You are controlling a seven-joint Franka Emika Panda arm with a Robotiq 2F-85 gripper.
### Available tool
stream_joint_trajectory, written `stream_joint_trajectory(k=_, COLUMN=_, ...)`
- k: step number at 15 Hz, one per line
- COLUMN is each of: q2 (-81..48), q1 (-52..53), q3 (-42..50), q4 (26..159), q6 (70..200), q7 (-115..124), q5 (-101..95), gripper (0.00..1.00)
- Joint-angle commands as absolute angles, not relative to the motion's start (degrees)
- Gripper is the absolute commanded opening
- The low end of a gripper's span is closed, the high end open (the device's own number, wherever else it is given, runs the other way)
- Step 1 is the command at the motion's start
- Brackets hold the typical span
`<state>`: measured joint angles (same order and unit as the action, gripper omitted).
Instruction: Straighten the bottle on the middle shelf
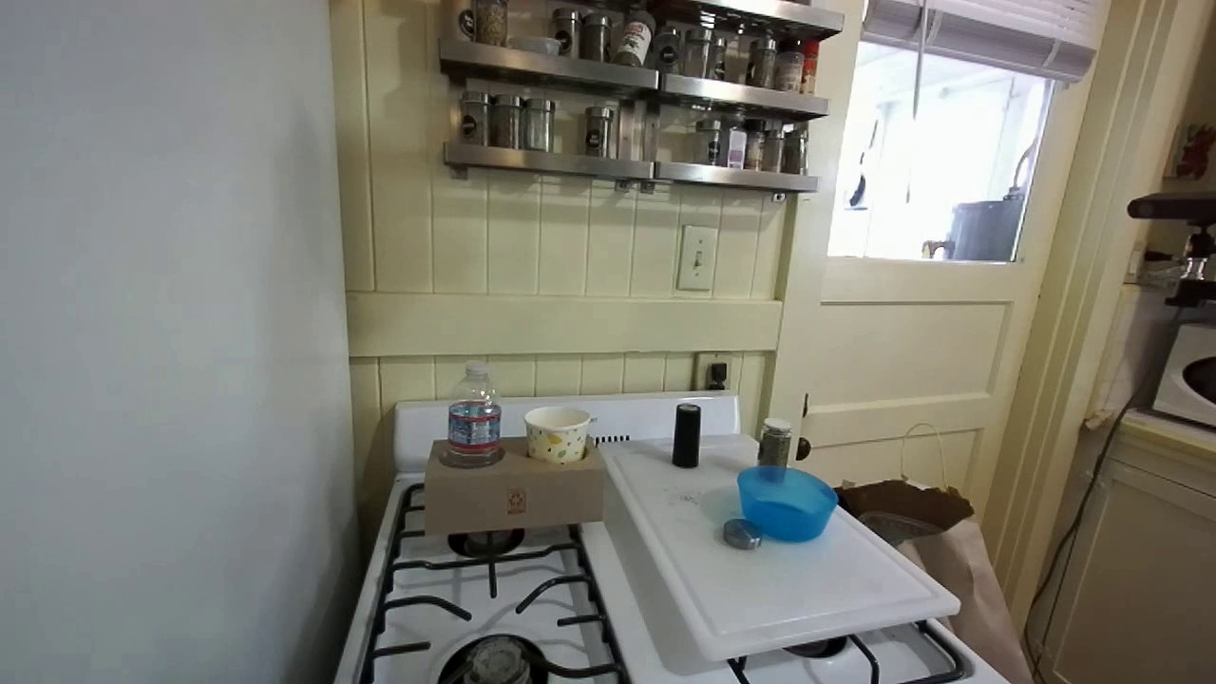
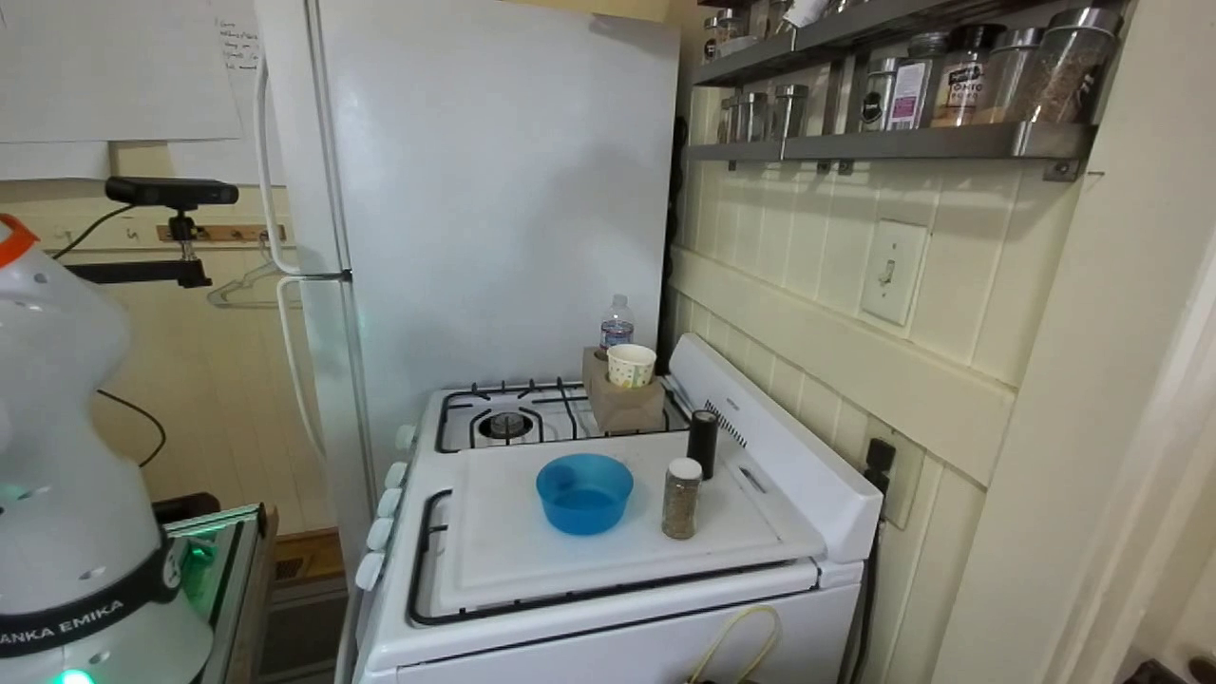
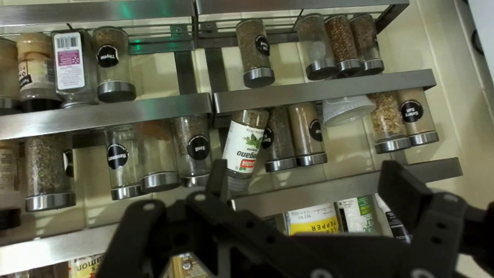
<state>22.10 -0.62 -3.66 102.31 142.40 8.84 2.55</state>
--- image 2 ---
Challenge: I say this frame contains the metal spice rack shelf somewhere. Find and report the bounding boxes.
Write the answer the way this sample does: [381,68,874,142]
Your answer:
[688,0,1057,92]
[688,118,1101,182]

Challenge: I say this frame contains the white label spice bottle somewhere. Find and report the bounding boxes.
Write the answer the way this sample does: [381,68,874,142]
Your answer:
[778,0,837,34]

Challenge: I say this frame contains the black stereo camera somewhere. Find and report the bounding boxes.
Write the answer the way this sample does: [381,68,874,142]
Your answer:
[98,175,242,213]

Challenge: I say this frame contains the spice jar with pale lid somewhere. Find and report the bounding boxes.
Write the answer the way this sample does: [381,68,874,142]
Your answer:
[659,452,708,542]

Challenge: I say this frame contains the round metal stove burner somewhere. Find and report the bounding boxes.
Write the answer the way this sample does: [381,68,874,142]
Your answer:
[475,404,544,447]

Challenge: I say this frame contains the beige cord loop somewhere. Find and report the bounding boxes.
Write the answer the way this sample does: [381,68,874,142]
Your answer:
[692,601,791,684]

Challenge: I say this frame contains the white wire hanger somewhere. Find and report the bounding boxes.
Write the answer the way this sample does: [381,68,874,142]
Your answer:
[207,242,354,313]

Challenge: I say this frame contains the black power cord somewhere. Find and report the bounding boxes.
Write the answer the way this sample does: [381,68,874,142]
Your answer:
[840,484,887,684]

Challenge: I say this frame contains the black camera cable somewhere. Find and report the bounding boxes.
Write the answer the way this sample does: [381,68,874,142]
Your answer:
[48,199,137,267]

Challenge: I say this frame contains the patterned white paper cup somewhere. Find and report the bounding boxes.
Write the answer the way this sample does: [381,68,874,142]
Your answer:
[606,337,661,390]

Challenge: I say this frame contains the glass spice jar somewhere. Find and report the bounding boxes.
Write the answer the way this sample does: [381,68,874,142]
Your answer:
[856,57,897,134]
[739,82,778,142]
[775,80,816,142]
[887,53,935,134]
[1024,5,1124,134]
[929,24,1017,134]
[716,86,746,145]

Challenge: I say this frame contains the metal mug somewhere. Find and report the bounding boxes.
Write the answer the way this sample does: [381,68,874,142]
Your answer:
[698,5,740,57]

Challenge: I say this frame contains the black pepper shaker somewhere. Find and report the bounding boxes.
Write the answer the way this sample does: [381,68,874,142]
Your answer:
[683,397,727,484]

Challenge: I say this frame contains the white refrigerator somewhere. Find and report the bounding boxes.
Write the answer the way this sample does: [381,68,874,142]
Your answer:
[250,0,683,539]

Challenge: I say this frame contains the brown cardboard box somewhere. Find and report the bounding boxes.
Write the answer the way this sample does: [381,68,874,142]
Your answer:
[579,347,673,441]

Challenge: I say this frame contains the cream light switch plate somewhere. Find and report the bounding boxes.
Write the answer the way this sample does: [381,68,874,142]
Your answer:
[860,215,932,332]

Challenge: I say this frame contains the white whiteboard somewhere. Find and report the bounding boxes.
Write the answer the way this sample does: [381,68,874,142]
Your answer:
[0,0,271,152]

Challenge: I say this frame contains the white gas stove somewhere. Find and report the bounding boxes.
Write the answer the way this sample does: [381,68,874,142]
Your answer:
[331,332,888,684]

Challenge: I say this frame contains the blue plastic bowl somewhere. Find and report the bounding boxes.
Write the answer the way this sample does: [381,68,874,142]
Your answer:
[531,447,640,539]

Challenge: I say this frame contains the clear plastic water bottle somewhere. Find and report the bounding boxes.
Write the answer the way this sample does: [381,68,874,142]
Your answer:
[597,292,644,358]

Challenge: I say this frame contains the black camera stand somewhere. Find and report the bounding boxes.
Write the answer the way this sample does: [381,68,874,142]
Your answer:
[61,204,215,292]

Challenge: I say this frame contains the black power plug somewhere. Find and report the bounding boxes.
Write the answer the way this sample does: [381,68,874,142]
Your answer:
[861,437,902,495]

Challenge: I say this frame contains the cream wall outlet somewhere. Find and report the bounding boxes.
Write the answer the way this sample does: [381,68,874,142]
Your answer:
[861,434,922,537]

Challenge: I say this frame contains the white plastic cutting board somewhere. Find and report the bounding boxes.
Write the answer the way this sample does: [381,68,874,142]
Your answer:
[440,428,830,619]

